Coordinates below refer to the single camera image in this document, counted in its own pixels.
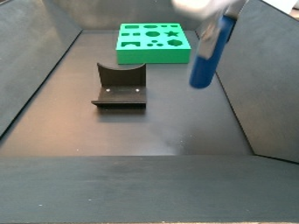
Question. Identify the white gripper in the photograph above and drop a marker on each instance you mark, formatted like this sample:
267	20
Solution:
211	10

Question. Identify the green shape sorter board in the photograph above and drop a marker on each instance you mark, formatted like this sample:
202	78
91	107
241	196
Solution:
153	43

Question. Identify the black curved peg stand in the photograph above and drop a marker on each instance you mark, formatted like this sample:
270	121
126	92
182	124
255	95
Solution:
122	87

